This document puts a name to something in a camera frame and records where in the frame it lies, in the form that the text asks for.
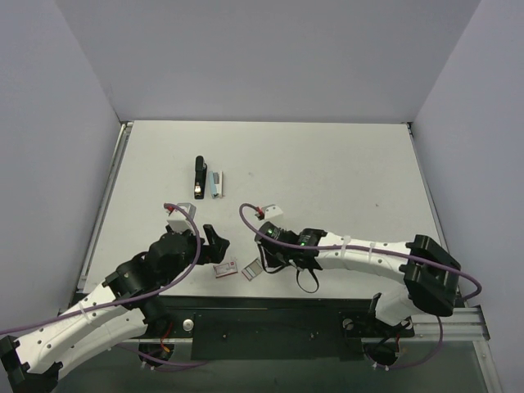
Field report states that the black stapler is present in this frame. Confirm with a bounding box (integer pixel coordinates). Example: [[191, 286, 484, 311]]
[[193, 156, 207, 200]]

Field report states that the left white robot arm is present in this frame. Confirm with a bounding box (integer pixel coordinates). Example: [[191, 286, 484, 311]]
[[1, 224, 230, 392]]

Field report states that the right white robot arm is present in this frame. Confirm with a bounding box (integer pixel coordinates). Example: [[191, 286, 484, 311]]
[[255, 222, 461, 335]]

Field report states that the red white staple box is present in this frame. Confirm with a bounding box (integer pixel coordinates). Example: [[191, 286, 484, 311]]
[[214, 261, 238, 278]]

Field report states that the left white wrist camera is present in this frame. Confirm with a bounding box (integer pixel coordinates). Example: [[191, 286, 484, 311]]
[[164, 202, 197, 233]]

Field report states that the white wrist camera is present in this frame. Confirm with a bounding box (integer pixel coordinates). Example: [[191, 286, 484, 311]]
[[256, 204, 283, 221], [164, 202, 197, 233]]

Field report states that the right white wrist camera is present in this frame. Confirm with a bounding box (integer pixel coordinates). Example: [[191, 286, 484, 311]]
[[256, 204, 283, 221]]

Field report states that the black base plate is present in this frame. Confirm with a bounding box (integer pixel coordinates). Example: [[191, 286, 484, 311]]
[[136, 296, 414, 361]]

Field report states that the aluminium rail frame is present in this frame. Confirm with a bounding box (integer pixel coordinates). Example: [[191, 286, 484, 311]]
[[412, 305, 490, 341]]

